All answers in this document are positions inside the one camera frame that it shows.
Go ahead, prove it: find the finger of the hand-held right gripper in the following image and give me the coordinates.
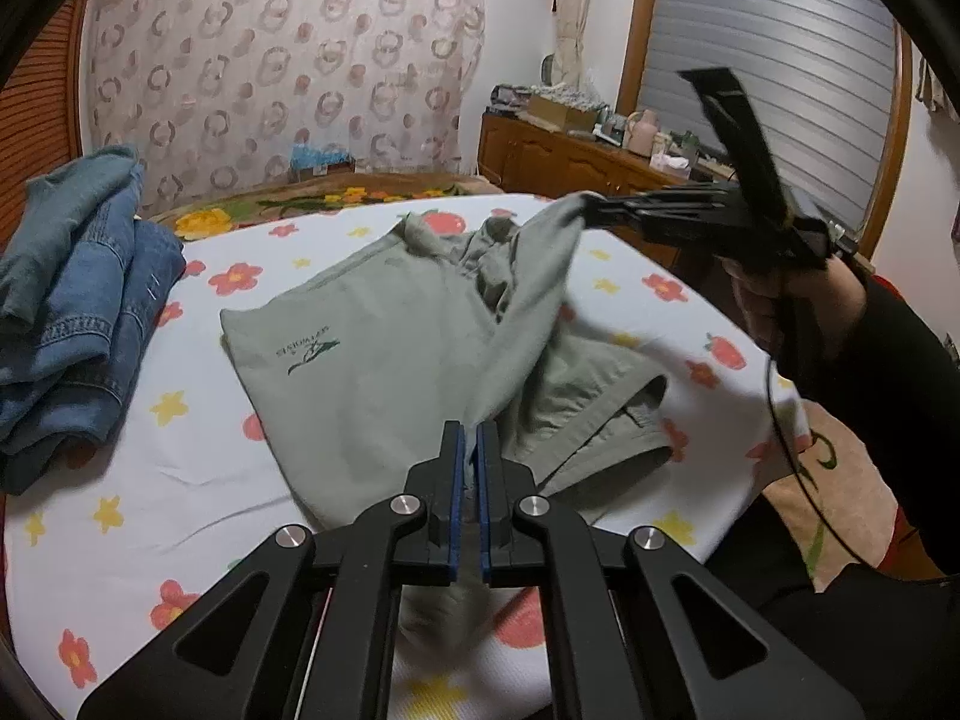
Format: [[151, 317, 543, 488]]
[[581, 191, 725, 214], [589, 208, 655, 235]]

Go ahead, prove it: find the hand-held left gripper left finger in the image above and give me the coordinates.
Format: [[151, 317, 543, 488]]
[[75, 420, 461, 720]]

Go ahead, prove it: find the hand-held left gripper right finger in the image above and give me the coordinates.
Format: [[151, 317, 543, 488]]
[[477, 420, 867, 720]]

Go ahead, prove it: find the grey-green polo shirt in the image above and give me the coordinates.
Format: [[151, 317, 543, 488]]
[[220, 191, 670, 650]]

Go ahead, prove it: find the person's right forearm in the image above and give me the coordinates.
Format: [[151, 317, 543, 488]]
[[772, 270, 960, 582]]

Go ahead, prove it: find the person's right hand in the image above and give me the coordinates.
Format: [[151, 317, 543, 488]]
[[730, 264, 865, 370]]

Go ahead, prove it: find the pink kettle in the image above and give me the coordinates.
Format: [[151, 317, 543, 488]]
[[624, 110, 662, 156]]

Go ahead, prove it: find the wooden dresser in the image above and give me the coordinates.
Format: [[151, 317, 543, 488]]
[[478, 112, 740, 275]]

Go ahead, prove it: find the cardboard box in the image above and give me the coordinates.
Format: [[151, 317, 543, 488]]
[[527, 94, 602, 134]]

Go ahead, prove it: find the window with grey shutter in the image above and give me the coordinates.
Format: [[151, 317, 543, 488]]
[[619, 0, 914, 260]]

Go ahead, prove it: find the cream curtain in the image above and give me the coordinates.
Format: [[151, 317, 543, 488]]
[[551, 0, 661, 91]]

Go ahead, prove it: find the white floral bed sheet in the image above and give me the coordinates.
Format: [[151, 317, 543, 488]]
[[0, 191, 815, 720]]

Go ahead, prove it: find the hanging light cloth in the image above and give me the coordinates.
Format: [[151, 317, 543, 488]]
[[913, 52, 960, 122]]

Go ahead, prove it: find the blue plastic bag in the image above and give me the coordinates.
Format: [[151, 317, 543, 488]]
[[289, 141, 355, 175]]

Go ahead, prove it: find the person's dark clothed body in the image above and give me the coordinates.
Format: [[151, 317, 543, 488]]
[[705, 495, 960, 720]]

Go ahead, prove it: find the wooden slatted wardrobe door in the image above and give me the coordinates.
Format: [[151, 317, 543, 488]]
[[0, 0, 91, 248]]

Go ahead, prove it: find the black cable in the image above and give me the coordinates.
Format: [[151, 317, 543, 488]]
[[765, 356, 867, 565]]

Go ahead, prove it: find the ring-patterned sheer curtain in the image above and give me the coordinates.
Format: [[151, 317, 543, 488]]
[[86, 0, 487, 215]]

